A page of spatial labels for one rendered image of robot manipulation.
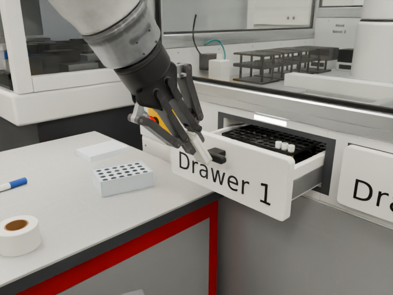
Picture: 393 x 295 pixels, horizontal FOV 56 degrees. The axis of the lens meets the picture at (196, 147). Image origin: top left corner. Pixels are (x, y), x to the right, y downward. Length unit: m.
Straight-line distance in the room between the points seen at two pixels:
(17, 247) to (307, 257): 0.56
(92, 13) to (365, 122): 0.47
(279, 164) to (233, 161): 0.10
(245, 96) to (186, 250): 0.38
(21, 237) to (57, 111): 0.74
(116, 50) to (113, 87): 0.98
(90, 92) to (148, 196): 0.66
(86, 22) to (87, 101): 0.96
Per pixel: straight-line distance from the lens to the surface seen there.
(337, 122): 0.70
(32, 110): 1.33
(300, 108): 0.73
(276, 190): 0.62
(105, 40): 0.47
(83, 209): 0.81
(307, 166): 0.69
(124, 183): 0.86
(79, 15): 0.46
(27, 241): 0.70
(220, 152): 0.66
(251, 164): 0.64
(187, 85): 0.58
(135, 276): 0.82
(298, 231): 0.82
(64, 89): 1.37
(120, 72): 0.51
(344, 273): 0.81
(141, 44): 0.48
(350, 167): 0.69
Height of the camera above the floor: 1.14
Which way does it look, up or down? 19 degrees down
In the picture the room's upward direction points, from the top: straight up
